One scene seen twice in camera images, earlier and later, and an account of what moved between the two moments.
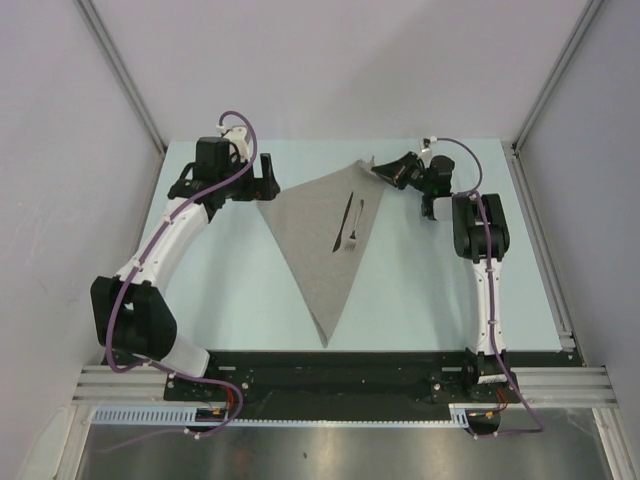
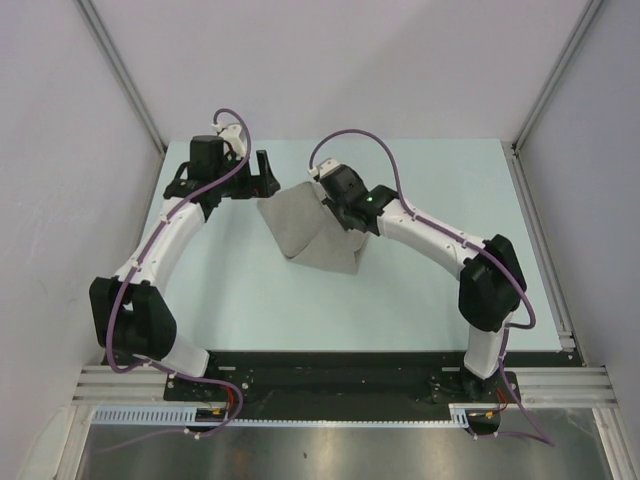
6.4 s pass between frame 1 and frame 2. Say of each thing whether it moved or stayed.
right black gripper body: moved
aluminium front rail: stayed
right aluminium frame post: stayed
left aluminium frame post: stayed
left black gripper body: stayed
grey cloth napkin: moved
